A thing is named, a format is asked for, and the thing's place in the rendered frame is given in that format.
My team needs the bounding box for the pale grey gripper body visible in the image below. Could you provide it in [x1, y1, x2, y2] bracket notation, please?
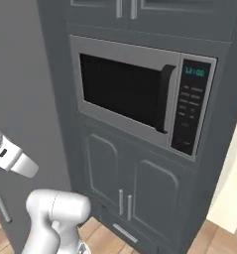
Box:
[9, 152, 40, 180]

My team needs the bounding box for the dark grey cupboard door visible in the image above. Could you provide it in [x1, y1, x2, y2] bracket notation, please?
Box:
[131, 154, 192, 246]
[67, 0, 125, 27]
[127, 0, 237, 44]
[84, 128, 134, 217]

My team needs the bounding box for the grey fridge door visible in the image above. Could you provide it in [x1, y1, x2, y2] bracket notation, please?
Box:
[0, 0, 73, 254]

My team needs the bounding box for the black microwave door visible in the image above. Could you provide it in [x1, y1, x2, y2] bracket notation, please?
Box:
[69, 35, 181, 149]

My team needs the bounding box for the dark grey drawer front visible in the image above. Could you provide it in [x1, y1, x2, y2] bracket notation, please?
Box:
[99, 209, 178, 254]

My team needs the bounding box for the silver microwave oven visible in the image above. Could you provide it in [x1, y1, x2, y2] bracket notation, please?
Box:
[68, 34, 219, 163]

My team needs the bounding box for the dark grey tall cabinet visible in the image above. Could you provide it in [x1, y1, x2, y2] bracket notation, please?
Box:
[36, 0, 237, 254]

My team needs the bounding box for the silver cupboard door handle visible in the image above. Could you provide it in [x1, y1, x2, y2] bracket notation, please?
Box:
[115, 0, 123, 20]
[118, 189, 125, 217]
[126, 193, 133, 222]
[129, 0, 138, 21]

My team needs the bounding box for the silver drawer handle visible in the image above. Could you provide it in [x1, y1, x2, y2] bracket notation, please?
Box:
[112, 222, 139, 244]

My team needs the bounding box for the black microwave door handle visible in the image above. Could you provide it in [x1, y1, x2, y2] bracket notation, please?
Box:
[155, 63, 178, 134]

